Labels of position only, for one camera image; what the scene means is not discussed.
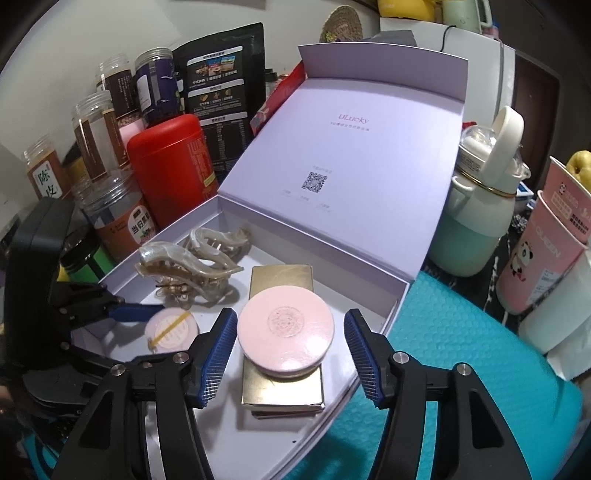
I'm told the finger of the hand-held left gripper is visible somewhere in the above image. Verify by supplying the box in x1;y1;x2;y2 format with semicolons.
50;281;165;325
21;344;126;409

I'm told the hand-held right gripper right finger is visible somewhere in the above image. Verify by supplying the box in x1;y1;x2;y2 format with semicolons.
343;308;549;480

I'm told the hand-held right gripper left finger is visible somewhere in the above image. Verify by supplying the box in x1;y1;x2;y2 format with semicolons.
54;307;239;480

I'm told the small pink round compact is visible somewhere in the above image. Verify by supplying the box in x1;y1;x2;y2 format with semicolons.
144;308;201;354

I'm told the pearl hair claw clip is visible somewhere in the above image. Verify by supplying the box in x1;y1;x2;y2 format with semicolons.
182;225;253;260
134;240;242;308

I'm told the gold box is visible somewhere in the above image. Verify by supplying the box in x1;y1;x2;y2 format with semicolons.
240;264;326;415

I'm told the lavender gift box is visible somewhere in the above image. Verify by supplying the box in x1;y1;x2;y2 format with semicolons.
69;43;469;480

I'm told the yellow rubber band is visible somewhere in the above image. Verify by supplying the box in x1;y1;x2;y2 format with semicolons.
148;311;193;350

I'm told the green lid jar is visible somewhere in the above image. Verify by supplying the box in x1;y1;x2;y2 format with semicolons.
59;230;117;283

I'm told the white label orange jar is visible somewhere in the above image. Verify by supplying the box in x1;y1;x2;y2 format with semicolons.
23;134;75;202

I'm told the teal table mat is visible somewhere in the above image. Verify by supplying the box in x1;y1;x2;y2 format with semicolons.
23;268;585;480

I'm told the brown label clear jar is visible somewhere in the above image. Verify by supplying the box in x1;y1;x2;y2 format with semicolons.
71;91;133;184

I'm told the red canister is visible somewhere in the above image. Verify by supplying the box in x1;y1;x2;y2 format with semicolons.
127;114;221;232

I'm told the dark label clear jar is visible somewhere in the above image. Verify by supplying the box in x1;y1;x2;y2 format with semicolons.
97;53;145;131

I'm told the white mint water bottle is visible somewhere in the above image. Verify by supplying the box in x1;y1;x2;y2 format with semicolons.
429;105;528;278

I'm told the pink panda paper cup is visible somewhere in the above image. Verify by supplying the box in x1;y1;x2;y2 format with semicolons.
496;189;590;315

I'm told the purple label jar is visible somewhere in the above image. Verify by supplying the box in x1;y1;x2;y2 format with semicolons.
134;48;182;128

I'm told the black snack pouch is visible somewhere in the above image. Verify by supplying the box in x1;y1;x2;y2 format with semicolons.
173;23;269;186

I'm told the red packet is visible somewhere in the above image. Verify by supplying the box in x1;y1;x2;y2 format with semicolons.
249;60;306;138

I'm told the yellow fruit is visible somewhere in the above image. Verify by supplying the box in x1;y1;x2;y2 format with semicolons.
566;150;591;184

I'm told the dark door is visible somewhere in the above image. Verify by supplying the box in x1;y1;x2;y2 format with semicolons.
512;51;563;195

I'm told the white fridge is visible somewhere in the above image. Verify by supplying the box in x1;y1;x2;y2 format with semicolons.
379;16;516;136

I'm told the woven straw fan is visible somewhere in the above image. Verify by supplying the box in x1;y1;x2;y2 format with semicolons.
320;6;366;45

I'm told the yellow pot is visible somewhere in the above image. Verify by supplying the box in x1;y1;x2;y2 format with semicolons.
378;0;438;17

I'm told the pale green kettle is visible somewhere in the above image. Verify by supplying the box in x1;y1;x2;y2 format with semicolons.
441;0;493;31

